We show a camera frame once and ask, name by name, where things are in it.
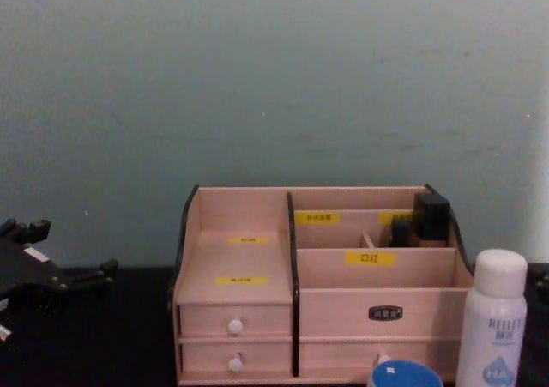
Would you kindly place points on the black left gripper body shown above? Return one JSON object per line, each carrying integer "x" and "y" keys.
{"x": 23, "y": 271}

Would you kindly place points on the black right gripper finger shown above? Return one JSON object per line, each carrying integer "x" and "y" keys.
{"x": 543, "y": 280}

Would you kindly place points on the black table cloth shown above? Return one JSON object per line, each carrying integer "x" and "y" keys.
{"x": 107, "y": 344}

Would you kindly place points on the white spray bottle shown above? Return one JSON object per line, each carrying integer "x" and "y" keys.
{"x": 491, "y": 318}

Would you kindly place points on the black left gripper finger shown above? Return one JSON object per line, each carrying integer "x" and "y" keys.
{"x": 30, "y": 229}
{"x": 91, "y": 276}

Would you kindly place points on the tall black bottle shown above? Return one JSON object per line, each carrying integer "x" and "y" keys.
{"x": 432, "y": 217}

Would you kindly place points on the pale wooden desk organizer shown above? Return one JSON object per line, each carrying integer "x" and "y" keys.
{"x": 330, "y": 271}

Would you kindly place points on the blue lidded jar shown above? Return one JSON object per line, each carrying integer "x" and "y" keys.
{"x": 405, "y": 376}

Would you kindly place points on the small wooden drawer white knob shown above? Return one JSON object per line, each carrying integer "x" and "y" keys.
{"x": 261, "y": 354}
{"x": 257, "y": 318}

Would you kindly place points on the wide wooden drawer white knob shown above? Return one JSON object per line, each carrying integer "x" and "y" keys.
{"x": 343, "y": 354}

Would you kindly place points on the small black cosmetic container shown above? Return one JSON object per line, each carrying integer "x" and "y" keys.
{"x": 402, "y": 232}

